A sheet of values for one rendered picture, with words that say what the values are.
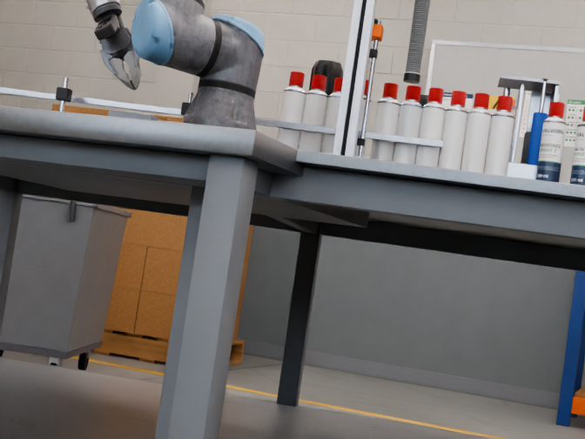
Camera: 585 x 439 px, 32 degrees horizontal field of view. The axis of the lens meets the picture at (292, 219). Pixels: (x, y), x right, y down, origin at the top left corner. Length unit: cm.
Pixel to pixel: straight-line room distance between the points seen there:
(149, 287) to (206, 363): 428
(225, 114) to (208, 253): 49
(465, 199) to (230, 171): 41
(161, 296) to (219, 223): 425
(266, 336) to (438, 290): 124
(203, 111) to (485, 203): 60
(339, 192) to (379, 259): 516
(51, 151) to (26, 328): 277
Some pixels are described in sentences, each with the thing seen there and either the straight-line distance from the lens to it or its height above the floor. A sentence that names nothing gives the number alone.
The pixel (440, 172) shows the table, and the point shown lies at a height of 82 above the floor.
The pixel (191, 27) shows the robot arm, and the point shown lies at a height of 106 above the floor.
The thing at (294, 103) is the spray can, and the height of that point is 101.
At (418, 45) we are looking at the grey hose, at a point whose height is 115.
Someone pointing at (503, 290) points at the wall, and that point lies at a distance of 672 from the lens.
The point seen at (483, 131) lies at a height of 100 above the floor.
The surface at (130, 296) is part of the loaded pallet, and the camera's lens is 588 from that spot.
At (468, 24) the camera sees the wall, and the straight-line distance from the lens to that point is 703.
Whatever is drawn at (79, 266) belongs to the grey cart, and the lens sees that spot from 441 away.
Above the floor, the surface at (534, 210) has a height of 78.
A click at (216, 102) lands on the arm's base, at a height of 93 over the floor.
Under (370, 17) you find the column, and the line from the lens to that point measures 225.
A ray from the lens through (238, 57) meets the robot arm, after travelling 203.
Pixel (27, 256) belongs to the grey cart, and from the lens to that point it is 446.
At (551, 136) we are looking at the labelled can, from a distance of 235.
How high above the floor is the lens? 63
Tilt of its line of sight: 3 degrees up
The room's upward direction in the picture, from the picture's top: 8 degrees clockwise
